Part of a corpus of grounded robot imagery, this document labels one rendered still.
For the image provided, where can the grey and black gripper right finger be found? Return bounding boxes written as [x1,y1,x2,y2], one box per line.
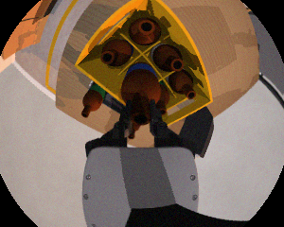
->
[150,99,197,159]

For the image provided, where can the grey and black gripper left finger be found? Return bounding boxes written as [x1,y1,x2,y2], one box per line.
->
[85,99,133,157]

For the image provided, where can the brown bottle with green label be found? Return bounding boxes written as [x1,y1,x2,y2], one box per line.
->
[81,83,107,118]

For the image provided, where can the brown glass bottle with cream label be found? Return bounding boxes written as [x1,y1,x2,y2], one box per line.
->
[128,123,140,139]

